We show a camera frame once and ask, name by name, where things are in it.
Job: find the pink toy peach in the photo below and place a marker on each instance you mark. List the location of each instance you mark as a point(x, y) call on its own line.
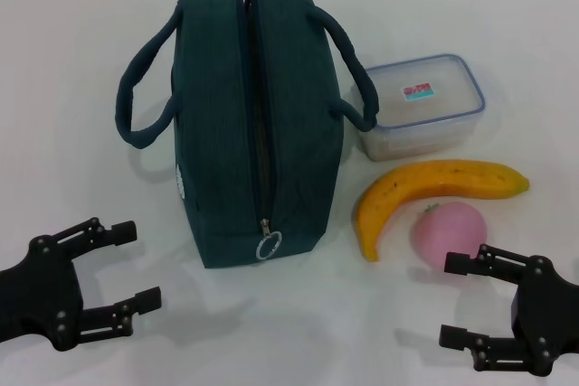
point(445, 232)

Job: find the clear plastic box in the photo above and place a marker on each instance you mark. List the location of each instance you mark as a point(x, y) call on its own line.
point(420, 115)

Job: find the dark teal insulated lunch bag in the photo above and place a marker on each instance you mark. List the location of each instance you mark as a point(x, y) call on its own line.
point(217, 133)

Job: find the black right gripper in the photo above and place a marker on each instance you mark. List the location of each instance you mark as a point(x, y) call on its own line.
point(549, 309)

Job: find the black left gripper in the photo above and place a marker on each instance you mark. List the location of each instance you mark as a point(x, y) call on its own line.
point(40, 286)

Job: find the yellow toy banana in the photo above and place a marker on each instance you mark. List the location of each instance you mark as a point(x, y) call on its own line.
point(407, 187)

